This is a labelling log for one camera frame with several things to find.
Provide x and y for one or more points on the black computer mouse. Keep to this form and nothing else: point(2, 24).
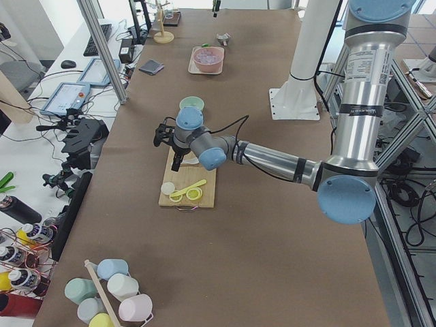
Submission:
point(68, 64)

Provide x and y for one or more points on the lemon slice rear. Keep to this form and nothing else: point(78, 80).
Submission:
point(176, 198)

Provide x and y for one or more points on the aluminium frame post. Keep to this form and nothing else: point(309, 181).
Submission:
point(90, 17)

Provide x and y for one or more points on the pink cup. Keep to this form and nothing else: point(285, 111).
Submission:
point(137, 308)

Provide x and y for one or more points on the pink bowl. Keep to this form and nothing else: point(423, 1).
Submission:
point(209, 68)

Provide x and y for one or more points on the white ceramic spoon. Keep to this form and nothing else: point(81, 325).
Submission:
point(190, 161)

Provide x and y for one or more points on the metal ice scoop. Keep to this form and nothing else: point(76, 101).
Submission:
point(224, 39)

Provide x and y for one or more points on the wooden cup stand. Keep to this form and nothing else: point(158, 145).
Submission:
point(162, 36)

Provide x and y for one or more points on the white cup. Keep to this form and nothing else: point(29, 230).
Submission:
point(122, 286)

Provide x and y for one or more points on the wooden cup rack pole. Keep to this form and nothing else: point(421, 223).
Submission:
point(91, 270)

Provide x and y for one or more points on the yellow plastic knife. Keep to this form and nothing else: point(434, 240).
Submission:
point(185, 191)

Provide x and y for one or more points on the grey cup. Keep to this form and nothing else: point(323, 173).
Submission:
point(89, 308)

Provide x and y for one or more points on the mint green cup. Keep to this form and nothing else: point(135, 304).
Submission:
point(79, 289)

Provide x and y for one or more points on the lemon slice front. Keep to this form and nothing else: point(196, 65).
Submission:
point(194, 193)

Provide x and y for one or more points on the lemon slice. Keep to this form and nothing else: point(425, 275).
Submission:
point(194, 193)
point(176, 198)

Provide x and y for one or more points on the wooden cutting board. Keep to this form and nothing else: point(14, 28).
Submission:
point(188, 175)

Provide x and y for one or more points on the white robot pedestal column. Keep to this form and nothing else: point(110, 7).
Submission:
point(317, 21)

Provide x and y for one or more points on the grey folded cloth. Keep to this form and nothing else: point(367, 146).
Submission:
point(151, 67)

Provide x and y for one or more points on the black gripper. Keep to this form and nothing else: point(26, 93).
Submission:
point(178, 150)

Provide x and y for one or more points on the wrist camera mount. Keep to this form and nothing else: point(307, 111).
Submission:
point(164, 133)

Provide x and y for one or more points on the teach pendant tablet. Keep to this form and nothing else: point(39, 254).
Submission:
point(94, 74)
point(66, 96)

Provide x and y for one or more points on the yellow cup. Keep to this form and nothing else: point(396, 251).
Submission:
point(101, 320)

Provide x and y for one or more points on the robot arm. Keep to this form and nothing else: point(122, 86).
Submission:
point(345, 182)

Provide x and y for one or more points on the mint green bowl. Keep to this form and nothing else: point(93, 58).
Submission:
point(192, 101)

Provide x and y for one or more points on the light blue cup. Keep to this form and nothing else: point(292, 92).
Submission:
point(109, 267)

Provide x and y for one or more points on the pile of clear ice cubes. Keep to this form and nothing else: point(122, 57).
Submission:
point(208, 56)

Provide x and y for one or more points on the cream rectangular tray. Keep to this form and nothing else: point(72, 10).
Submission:
point(192, 69)

